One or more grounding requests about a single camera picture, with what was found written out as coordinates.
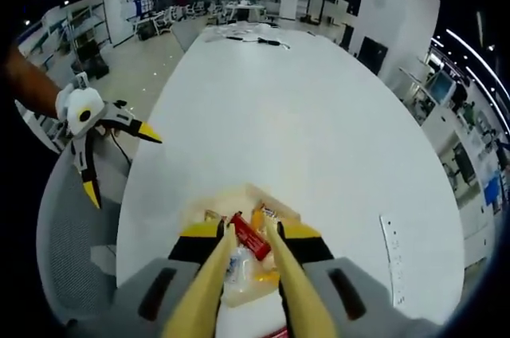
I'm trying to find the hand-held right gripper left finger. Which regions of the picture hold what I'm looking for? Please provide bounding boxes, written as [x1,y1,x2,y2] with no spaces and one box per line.
[95,221,226,338]

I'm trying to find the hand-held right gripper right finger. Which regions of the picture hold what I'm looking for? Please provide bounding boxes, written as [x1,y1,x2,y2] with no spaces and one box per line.
[277,221,443,338]

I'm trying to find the yellow clear food packet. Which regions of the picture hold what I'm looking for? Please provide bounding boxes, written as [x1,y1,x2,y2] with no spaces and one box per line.
[223,245,280,295]

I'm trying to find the beige hexagonal container tray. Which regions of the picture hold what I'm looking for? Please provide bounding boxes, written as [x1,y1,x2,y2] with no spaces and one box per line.
[181,182,303,309]

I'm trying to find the orange beige food packet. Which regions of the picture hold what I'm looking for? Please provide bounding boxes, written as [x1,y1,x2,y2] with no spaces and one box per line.
[249,201,282,231]

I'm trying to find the black equipment crate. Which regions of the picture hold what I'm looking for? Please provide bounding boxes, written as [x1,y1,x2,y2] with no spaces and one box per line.
[77,41,111,79]

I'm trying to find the white mesh office chair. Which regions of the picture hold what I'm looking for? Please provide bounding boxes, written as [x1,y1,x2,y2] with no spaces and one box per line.
[36,145,135,325]

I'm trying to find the metal shelving rack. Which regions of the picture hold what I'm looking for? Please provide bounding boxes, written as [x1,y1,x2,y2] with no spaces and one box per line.
[39,0,115,76]

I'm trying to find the group of white office chairs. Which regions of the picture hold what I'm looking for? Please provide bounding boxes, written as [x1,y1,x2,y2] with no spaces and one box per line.
[153,1,226,38]

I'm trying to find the blue box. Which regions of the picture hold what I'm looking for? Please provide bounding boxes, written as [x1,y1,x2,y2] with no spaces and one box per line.
[483,176,504,214]

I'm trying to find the white counter cabinets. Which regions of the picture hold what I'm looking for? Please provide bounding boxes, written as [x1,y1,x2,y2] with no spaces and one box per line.
[398,62,503,215]

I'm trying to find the white blue-screen display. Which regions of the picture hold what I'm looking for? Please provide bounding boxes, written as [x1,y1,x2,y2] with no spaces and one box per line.
[428,70,458,106]

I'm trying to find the black cabinet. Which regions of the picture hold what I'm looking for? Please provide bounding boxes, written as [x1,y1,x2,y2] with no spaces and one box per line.
[357,34,390,75]

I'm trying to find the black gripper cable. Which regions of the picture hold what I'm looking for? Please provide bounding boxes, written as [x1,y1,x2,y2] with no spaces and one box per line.
[104,124,132,166]

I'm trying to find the black cable on table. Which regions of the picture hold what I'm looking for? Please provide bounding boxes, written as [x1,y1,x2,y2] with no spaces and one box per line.
[226,34,292,51]

